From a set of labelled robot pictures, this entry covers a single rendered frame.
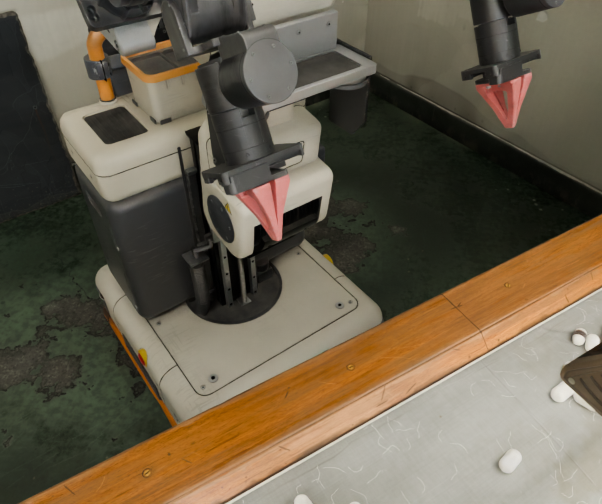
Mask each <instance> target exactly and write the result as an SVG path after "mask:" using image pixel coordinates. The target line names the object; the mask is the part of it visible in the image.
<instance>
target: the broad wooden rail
mask: <svg viewBox="0 0 602 504"><path fill-rule="evenodd" d="M601 288H602V214H600V215H598V216H596V217H594V218H592V219H590V220H588V221H586V222H584V223H582V224H580V225H578V226H576V227H574V228H572V229H570V230H568V231H566V232H564V233H562V234H560V235H558V236H556V237H554V238H552V239H550V240H548V241H546V242H544V243H542V244H540V245H538V246H536V247H534V248H532V249H530V250H528V251H526V252H524V253H522V254H520V255H518V256H516V257H514V258H512V259H510V260H508V261H506V262H504V263H502V264H500V265H498V266H496V267H494V268H492V269H490V270H488V271H486V272H484V273H482V274H480V275H478V276H476V277H474V278H472V279H469V280H467V281H465V282H463V283H461V284H459V285H457V286H455V287H453V288H451V289H449V290H447V291H445V292H443V293H441V294H439V295H437V296H435V297H433V298H431V299H429V300H427V301H425V302H423V303H421V304H419V305H417V306H415V307H413V308H411V309H409V310H407V311H405V312H403V313H401V314H399V315H397V316H395V317H393V318H391V319H389V320H387V321H385V322H383V323H381V324H379V325H377V326H375V327H373V328H371V329H369V330H367V331H365V332H363V333H361V334H359V335H357V336H355V337H353V338H351V339H349V340H347V341H345V342H343V343H341V344H339V345H337V346H335V347H333V348H331V349H329V350H327V351H324V352H322V353H320V354H318V355H316V356H314V357H312V358H310V359H308V360H306V361H304V362H302V363H300V364H298V365H296V366H294V367H292V368H290V369H288V370H286V371H284V372H282V373H280V374H278V375H276V376H274V377H272V378H270V379H268V380H266V381H264V382H262V383H260V384H258V385H256V386H254V387H252V388H250V389H248V390H246V391H244V392H242V393H240V394H238V395H236V396H234V397H232V398H230V399H228V400H226V401H225V402H223V403H221V404H218V405H216V406H214V407H212V408H210V409H208V410H206V411H204V412H202V413H200V414H198V415H196V416H194V417H192V418H190V419H187V420H185V421H183V422H181V423H179V424H177V425H175V426H173V427H171V428H169V429H167V430H165V431H163V432H161V433H159V434H157V435H155V436H153V437H151V438H149V439H147V440H145V441H143V442H141V443H139V444H137V445H135V446H133V447H131V448H129V449H127V450H125V451H123V452H121V453H119V454H117V455H115V456H113V457H111V458H109V459H107V460H105V461H103V462H101V463H99V464H97V465H95V466H93V467H91V468H89V469H87V470H85V471H83V472H81V473H79V474H77V475H75V476H73V477H71V478H69V479H67V480H64V481H62V482H60V483H58V484H56V485H54V486H52V487H50V488H48V489H46V490H44V491H42V492H40V493H38V494H36V495H34V496H32V497H30V498H28V499H26V500H24V501H22V502H20V503H18V504H226V503H228V502H229V501H231V500H233V499H235V498H236V497H238V496H240V495H242V494H243V493H245V492H247V491H248V490H250V489H252V488H254V487H255V486H257V485H259V484H261V483H262V482H264V481H266V480H268V479H269V478H271V477H273V476H275V475H276V474H278V473H280V472H282V471H283V470H285V469H287V468H289V467H290V466H292V465H294V464H296V463H297V462H299V461H301V460H303V459H304V458H306V457H308V456H310V455H311V454H313V453H315V452H316V451H318V450H320V449H322V448H323V447H325V446H327V445H329V444H330V443H332V442H334V441H336V440H337V439H339V438H341V437H343V436H344V435H346V434H348V433H350V432H351V431H353V430H355V429H357V428H358V427H360V426H362V425H364V424H365V423H367V422H369V421H371V420H372V419H374V418H376V417H377V416H379V415H381V414H383V413H384V412H386V411H388V410H390V409H391V408H393V407H395V406H397V405H398V404H400V403H402V402H404V401H405V400H407V399H409V398H411V397H412V396H414V395H416V394H418V393H419V392H421V391H423V390H425V389H426V388H428V387H430V386H432V385H433V384H435V383H437V382H439V381H440V380H442V379H444V378H445V377H447V376H449V375H451V374H452V373H454V372H456V371H458V370H459V369H461V368H463V367H465V366H466V365H468V364H470V363H472V362H473V361H475V360H477V359H479V358H480V357H482V356H484V355H486V354H487V353H489V352H491V351H493V350H494V349H496V348H498V347H500V346H501V345H503V344H505V343H507V342H508V341H510V340H512V339H513V338H515V337H517V336H519V335H520V334H522V333H524V332H526V331H527V330H529V329H531V328H533V327H534V326H536V325H538V324H540V323H541V322H543V321H545V320H547V319H548V318H550V317H552V316H554V315H555V314H557V313H559V312H561V311H562V310H564V309H566V308H568V307H569V306H571V305H573V304H575V303H576V302H578V301H580V300H581V299H583V298H585V297H587V296H588V295H590V294H592V293H594V292H595V291H597V290H599V289H601Z"/></svg>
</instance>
